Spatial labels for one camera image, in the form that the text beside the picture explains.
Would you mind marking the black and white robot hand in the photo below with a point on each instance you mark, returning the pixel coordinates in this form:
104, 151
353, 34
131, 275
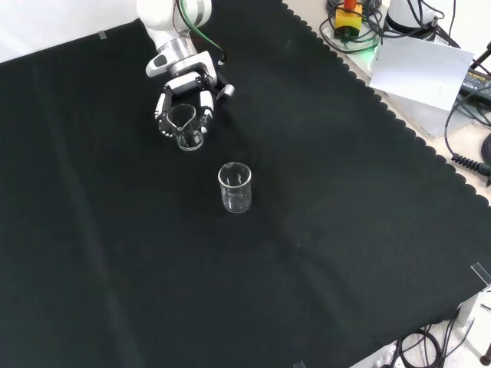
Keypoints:
184, 85

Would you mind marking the clear glass beaker with spout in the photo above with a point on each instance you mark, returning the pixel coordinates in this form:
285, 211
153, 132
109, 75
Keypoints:
190, 144

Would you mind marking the clear tape piece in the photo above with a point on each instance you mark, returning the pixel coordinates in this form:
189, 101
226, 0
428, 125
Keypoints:
103, 35
481, 273
300, 365

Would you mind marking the black cloth with scalloped edge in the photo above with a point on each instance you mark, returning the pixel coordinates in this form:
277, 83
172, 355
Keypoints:
115, 230

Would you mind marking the yellow emergency stop button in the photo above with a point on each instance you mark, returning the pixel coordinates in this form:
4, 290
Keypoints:
347, 20

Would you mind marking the pale white board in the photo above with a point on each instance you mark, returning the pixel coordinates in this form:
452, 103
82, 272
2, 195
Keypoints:
418, 73

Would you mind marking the black power adapter yellow label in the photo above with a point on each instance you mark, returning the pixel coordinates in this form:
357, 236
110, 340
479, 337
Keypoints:
477, 82

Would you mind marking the white power strip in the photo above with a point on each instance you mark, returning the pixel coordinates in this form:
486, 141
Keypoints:
383, 356

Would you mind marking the white box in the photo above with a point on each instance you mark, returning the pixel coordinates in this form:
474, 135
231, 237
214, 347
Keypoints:
481, 318

